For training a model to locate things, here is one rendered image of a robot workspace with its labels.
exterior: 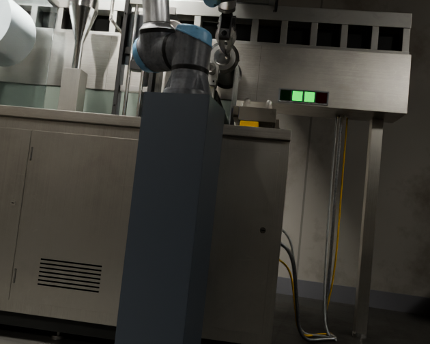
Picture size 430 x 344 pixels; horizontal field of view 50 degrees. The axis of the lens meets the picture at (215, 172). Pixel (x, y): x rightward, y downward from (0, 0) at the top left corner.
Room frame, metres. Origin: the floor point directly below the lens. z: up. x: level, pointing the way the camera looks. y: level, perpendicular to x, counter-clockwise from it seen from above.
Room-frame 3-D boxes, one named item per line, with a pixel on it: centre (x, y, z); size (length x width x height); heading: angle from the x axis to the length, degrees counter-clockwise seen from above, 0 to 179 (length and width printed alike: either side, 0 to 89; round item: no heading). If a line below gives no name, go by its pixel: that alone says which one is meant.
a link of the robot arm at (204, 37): (1.40, 0.11, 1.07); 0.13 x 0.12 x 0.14; 57
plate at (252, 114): (2.16, -0.18, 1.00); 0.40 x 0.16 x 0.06; 174
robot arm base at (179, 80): (1.40, 0.11, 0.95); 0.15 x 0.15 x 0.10
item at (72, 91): (2.20, 0.72, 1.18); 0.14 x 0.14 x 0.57
